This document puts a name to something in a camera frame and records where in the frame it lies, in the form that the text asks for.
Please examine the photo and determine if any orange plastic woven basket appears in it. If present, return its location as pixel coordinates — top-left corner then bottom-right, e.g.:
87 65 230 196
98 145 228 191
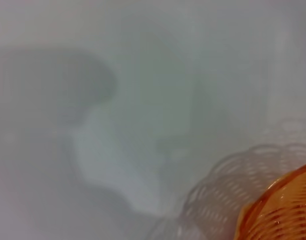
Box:
234 161 306 240

